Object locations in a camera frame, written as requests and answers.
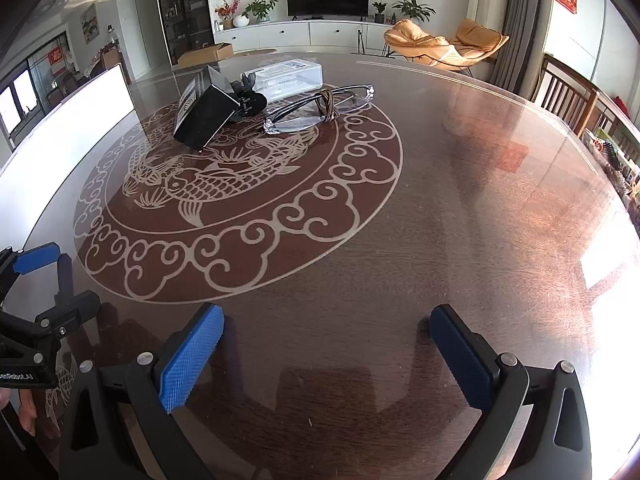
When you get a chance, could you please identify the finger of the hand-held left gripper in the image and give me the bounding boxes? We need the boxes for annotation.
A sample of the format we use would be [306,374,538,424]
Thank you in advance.
[34,254,102,335]
[0,241,62,306]

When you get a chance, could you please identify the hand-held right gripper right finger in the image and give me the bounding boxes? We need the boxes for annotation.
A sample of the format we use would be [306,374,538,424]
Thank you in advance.
[429,303,602,480]

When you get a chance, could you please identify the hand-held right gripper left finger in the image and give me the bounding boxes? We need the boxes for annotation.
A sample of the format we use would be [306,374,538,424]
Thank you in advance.
[56,302,226,480]

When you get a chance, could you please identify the white container box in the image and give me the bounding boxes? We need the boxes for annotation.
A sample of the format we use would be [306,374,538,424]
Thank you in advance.
[0,62,139,201]

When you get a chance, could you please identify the person's left hand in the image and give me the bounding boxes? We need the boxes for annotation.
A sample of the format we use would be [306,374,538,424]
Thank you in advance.
[0,388,40,437]

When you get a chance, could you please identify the dark framed window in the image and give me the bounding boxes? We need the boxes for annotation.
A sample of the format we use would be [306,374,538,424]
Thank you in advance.
[0,67,41,136]

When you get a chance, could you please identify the brown dining chair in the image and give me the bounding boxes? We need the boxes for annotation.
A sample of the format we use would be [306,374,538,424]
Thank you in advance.
[97,45,131,81]

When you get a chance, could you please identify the black box with white pictograms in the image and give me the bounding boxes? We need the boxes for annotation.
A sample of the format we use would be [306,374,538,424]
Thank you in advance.
[172,65,241,151]

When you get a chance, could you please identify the black hair claw clip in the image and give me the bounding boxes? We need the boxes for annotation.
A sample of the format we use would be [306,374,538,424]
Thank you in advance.
[232,72,268,121]

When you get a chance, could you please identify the cardboard box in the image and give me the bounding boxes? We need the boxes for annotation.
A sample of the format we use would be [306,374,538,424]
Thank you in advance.
[177,42,233,67]

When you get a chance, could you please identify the wooden chair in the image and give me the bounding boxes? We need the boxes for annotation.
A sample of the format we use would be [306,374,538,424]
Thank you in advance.
[531,53,640,151]

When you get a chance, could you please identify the dark glass display cabinet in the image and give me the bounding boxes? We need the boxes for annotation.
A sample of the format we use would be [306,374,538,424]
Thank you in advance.
[153,0,216,67]

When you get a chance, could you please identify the clear plastic box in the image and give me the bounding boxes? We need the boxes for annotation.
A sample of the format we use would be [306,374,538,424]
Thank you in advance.
[243,59,323,103]

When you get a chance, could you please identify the orange lounge chair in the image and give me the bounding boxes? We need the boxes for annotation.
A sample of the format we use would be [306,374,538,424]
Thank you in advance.
[383,17,511,77]

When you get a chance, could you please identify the red flower plant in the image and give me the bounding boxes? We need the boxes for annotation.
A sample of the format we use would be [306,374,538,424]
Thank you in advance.
[215,0,242,30]

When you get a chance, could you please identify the grey curtain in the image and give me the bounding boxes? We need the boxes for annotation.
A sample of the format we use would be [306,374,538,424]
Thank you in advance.
[487,0,556,101]

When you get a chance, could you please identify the green potted plant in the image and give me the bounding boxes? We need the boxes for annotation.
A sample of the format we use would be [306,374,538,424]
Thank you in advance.
[242,0,279,24]

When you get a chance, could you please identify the white television cabinet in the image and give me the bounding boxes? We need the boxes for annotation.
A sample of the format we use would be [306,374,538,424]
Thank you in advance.
[213,21,401,56]

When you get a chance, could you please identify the large leafy plant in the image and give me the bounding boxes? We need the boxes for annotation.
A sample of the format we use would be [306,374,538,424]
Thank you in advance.
[392,0,436,23]

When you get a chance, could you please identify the wall painting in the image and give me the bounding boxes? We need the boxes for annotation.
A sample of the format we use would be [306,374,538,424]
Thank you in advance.
[80,3,98,43]

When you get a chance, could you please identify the clear frame glasses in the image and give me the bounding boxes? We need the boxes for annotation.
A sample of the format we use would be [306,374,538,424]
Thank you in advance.
[263,85,376,135]

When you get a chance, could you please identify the brown hair tie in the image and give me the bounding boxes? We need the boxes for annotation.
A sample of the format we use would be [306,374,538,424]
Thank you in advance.
[317,89,341,122]

